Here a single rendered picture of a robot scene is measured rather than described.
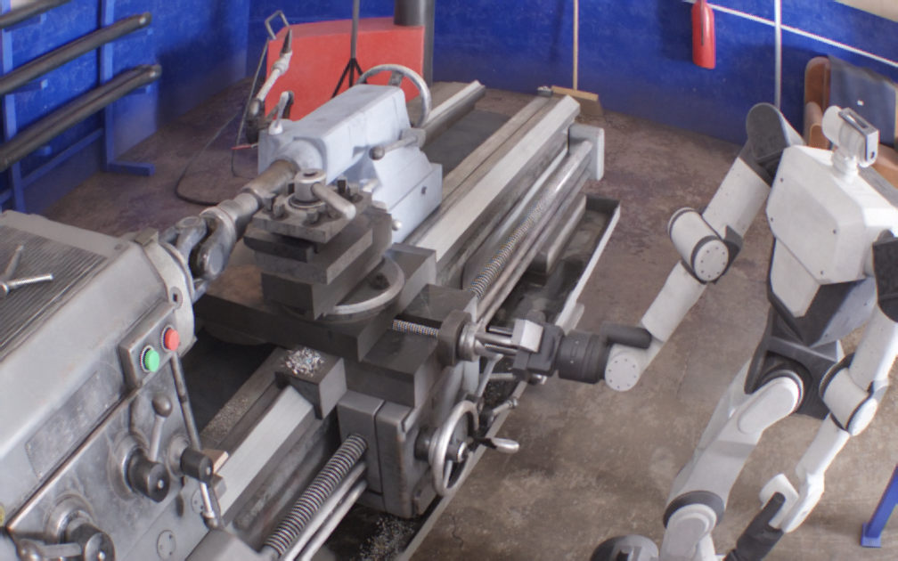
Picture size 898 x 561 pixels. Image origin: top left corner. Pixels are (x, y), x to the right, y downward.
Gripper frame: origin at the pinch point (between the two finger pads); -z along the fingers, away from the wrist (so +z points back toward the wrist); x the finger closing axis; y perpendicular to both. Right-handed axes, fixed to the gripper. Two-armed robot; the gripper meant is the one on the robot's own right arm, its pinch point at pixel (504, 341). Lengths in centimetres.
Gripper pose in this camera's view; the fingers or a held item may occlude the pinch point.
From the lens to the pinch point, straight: 169.0
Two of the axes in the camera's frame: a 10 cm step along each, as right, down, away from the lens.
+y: 2.5, 2.6, 9.3
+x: -2.6, 9.5, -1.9
